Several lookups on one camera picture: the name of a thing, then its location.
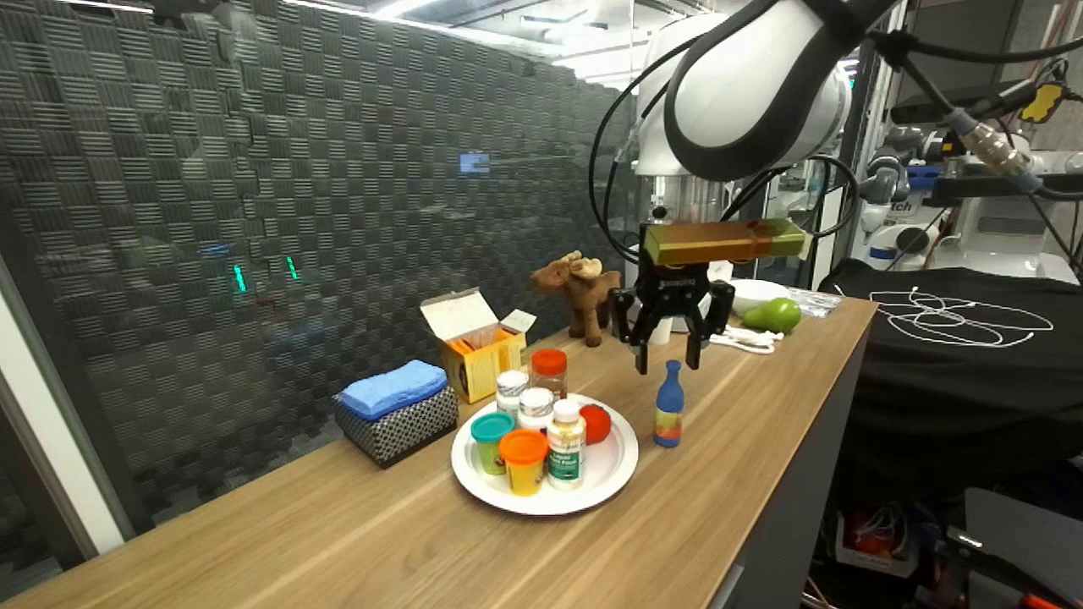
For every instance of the orange-lid dough tub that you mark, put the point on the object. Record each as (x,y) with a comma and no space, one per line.
(523,456)

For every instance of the green fruit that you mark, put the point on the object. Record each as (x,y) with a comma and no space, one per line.
(772,316)

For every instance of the green-label supplement bottle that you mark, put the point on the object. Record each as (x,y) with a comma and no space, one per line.
(567,443)

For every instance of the brown moose plush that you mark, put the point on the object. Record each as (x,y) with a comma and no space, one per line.
(586,289)

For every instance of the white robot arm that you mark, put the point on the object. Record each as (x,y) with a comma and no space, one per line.
(730,97)

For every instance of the blue toy bottle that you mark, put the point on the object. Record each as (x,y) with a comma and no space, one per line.
(667,407)

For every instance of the large white pill bottle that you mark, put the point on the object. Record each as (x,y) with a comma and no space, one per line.
(537,410)

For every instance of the white bowl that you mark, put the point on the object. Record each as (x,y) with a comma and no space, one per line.
(749,293)

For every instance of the teal-lid dough tub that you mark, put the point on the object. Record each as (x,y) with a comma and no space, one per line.
(489,430)

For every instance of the white round plate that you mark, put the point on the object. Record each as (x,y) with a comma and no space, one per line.
(610,465)

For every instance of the black cloth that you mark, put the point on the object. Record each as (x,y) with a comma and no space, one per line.
(966,373)

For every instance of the red round plushy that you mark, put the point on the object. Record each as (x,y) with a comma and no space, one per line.
(597,425)

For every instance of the open yellow cardboard box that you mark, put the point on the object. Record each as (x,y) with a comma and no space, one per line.
(476,344)

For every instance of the red-capped spice bottle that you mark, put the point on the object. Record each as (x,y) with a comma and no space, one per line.
(549,369)

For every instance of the small white pill bottle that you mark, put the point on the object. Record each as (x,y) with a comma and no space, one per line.
(509,391)

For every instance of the olive wrist camera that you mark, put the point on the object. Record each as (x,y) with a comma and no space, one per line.
(681,246)

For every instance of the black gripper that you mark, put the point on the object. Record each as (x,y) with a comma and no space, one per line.
(670,293)

